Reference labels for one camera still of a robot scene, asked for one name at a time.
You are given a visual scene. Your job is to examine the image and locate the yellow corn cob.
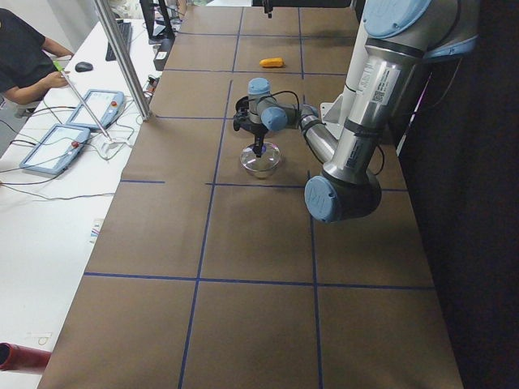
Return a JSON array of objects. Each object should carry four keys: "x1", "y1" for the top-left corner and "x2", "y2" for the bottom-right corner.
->
[{"x1": 259, "y1": 58, "x2": 285, "y2": 69}]

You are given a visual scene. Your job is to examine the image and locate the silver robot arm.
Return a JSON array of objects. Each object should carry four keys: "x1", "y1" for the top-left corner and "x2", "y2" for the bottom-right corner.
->
[{"x1": 233, "y1": 1, "x2": 480, "y2": 223}]

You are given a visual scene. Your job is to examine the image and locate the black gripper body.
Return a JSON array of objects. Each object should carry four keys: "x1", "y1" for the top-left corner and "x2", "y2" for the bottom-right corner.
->
[
  {"x1": 233, "y1": 110, "x2": 268, "y2": 139},
  {"x1": 262, "y1": 0, "x2": 272, "y2": 11}
]

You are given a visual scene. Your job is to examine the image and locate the black monitor stand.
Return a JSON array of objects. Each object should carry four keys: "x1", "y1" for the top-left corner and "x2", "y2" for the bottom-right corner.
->
[{"x1": 139, "y1": 0, "x2": 175, "y2": 44}]

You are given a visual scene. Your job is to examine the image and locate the glass pot lid blue knob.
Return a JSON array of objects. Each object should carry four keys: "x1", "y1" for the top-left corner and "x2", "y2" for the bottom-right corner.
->
[{"x1": 239, "y1": 142, "x2": 281, "y2": 179}]

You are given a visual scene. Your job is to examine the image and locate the teach pendant tablet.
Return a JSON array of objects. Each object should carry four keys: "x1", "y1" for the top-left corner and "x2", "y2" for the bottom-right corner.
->
[
  {"x1": 66, "y1": 89, "x2": 125, "y2": 131},
  {"x1": 19, "y1": 124, "x2": 90, "y2": 176}
]

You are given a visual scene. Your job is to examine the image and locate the black computer mouse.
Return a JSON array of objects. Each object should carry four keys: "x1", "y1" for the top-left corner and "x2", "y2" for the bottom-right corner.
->
[{"x1": 75, "y1": 62, "x2": 93, "y2": 73}]

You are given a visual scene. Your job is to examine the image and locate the lower teach pendant tablet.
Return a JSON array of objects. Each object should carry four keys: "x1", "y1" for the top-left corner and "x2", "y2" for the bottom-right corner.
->
[{"x1": 19, "y1": 124, "x2": 90, "y2": 176}]

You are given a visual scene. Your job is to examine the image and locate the silver metal rod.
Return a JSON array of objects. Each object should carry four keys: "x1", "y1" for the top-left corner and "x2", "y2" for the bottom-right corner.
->
[{"x1": 53, "y1": 61, "x2": 113, "y2": 142}]

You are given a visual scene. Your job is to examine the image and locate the aluminium frame post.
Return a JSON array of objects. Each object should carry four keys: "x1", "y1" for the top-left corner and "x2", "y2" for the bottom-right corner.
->
[{"x1": 93, "y1": 0, "x2": 151, "y2": 122}]

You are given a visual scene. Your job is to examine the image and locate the upper teach pendant tablet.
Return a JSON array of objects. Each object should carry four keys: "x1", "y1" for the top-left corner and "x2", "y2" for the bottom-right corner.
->
[{"x1": 66, "y1": 89, "x2": 125, "y2": 131}]

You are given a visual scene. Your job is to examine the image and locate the black keyboard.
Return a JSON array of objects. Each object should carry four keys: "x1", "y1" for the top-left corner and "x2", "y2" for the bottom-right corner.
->
[{"x1": 105, "y1": 20, "x2": 134, "y2": 62}]

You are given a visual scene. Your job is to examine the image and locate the dark blue saucepan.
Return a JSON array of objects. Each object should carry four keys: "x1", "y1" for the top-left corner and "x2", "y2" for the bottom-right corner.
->
[{"x1": 235, "y1": 96, "x2": 249, "y2": 114}]

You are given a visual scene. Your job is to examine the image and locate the person in black shirt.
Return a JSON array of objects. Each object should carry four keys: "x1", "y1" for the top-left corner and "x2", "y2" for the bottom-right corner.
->
[{"x1": 1, "y1": 8, "x2": 73, "y2": 105}]

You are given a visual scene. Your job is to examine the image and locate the red cylinder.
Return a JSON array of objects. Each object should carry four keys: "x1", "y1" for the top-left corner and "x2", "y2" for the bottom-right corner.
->
[{"x1": 1, "y1": 343, "x2": 52, "y2": 374}]

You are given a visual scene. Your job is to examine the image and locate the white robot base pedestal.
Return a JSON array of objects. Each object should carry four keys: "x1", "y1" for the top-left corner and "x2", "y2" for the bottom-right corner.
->
[{"x1": 320, "y1": 94, "x2": 351, "y2": 139}]

